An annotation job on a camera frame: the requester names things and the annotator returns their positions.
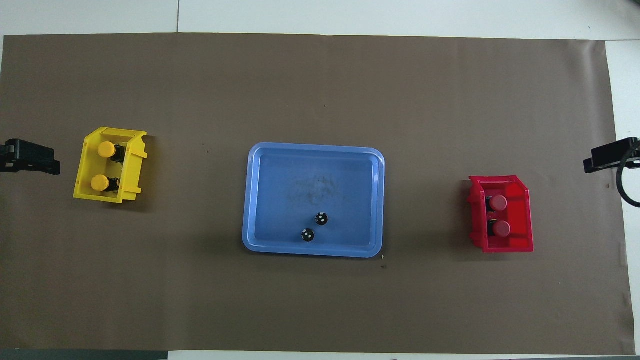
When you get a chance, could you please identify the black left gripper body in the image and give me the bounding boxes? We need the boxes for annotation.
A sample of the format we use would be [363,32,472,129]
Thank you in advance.
[0,139,21,174]

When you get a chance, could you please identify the yellow push button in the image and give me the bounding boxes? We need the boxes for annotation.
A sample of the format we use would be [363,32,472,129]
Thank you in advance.
[96,141,126,163]
[90,174,121,194]

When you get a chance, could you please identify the blue plastic tray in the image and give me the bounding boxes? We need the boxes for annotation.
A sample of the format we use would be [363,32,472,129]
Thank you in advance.
[242,142,386,259]

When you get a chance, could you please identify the yellow plastic storage bin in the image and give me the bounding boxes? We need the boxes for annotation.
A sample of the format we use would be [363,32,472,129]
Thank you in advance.
[73,126,149,205]

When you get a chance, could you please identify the red plastic storage bin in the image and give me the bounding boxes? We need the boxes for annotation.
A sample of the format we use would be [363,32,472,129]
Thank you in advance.
[468,175,535,254]

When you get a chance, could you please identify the brown paper table mat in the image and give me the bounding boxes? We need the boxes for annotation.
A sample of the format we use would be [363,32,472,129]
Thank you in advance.
[0,33,636,357]

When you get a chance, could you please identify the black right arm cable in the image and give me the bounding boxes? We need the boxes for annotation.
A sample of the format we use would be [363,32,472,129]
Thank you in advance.
[615,147,640,209]

